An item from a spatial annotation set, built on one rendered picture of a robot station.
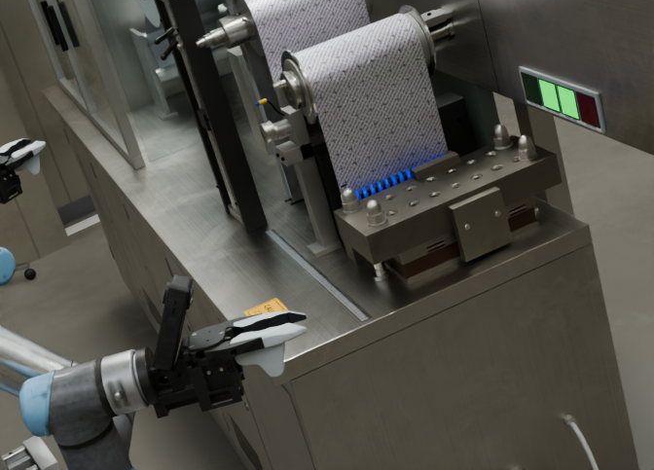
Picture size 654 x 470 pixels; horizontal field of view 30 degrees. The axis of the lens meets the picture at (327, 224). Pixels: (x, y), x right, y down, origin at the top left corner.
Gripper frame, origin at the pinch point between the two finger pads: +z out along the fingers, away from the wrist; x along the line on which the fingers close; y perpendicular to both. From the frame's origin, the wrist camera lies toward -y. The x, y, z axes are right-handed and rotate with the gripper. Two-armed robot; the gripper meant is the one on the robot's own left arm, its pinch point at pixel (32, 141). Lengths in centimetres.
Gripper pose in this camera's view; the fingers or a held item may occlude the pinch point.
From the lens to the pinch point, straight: 261.8
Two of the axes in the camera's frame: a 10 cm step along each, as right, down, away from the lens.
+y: 1.6, 8.7, 4.7
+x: 8.2, 1.6, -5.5
